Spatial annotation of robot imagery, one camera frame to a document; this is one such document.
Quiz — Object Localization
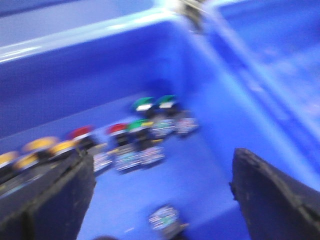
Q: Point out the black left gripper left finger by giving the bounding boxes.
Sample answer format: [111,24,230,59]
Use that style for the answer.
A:
[0,152,96,240]

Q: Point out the blue rear left bin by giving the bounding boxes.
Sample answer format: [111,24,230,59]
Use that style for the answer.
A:
[0,0,158,47]

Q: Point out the red push button in source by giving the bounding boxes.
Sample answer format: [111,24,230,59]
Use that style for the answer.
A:
[107,122,141,174]

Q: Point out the yellow push button in source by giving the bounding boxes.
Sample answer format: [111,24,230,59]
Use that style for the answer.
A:
[22,136,59,158]

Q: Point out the blue target plastic bin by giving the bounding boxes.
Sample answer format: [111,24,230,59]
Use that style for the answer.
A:
[199,0,320,156]

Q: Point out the green push button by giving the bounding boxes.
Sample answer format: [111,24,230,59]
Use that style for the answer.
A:
[127,119,165,168]
[131,96,156,119]
[156,95,179,116]

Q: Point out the metal flow rack frame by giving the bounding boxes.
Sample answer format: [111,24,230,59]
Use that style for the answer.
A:
[175,0,206,33]

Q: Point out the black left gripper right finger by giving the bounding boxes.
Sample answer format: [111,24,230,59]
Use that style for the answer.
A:
[229,148,320,240]

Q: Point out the blue source plastic bin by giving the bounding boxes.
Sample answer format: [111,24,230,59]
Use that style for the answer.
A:
[0,4,320,240]

